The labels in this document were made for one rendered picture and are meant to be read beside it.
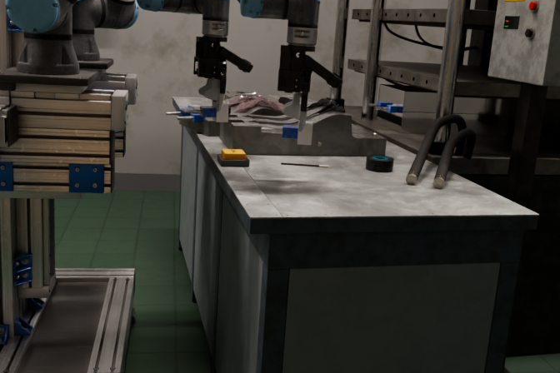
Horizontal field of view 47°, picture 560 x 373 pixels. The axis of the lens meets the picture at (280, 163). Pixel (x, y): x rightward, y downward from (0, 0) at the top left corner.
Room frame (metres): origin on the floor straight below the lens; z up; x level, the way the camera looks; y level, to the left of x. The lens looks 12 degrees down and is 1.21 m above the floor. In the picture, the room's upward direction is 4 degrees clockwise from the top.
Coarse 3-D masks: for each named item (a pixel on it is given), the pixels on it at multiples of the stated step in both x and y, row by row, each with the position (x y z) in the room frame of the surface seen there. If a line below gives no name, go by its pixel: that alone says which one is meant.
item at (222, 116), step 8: (216, 104) 1.87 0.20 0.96; (224, 104) 1.87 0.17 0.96; (184, 112) 1.85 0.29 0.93; (192, 112) 1.86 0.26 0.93; (200, 112) 1.87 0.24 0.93; (208, 112) 1.86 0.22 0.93; (216, 112) 1.87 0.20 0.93; (224, 112) 1.87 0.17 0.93; (216, 120) 1.87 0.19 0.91; (224, 120) 1.87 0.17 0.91
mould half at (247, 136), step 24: (264, 120) 2.09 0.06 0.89; (288, 120) 2.12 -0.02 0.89; (312, 120) 2.02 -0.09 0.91; (336, 120) 2.00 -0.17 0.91; (240, 144) 1.92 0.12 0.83; (264, 144) 1.94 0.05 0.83; (288, 144) 1.96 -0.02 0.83; (312, 144) 1.98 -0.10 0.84; (336, 144) 2.00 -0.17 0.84; (360, 144) 2.02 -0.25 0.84; (384, 144) 2.04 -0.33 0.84
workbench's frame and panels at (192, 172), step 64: (192, 192) 2.69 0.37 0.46; (192, 256) 2.59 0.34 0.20; (256, 256) 1.45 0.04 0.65; (320, 256) 1.36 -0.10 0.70; (384, 256) 1.39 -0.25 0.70; (448, 256) 1.44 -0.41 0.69; (512, 256) 1.48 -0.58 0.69; (256, 320) 1.41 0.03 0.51; (320, 320) 1.36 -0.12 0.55; (384, 320) 1.40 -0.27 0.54; (448, 320) 1.44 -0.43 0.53
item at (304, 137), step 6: (288, 126) 1.64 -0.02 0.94; (294, 126) 1.64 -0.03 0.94; (306, 126) 1.61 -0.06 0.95; (276, 132) 1.63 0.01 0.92; (282, 132) 1.62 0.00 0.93; (288, 132) 1.62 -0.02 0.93; (294, 132) 1.62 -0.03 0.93; (300, 132) 1.61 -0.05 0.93; (306, 132) 1.61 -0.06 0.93; (294, 138) 1.62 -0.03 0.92; (300, 138) 1.61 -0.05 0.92; (306, 138) 1.61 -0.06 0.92; (300, 144) 1.61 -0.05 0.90; (306, 144) 1.61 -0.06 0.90
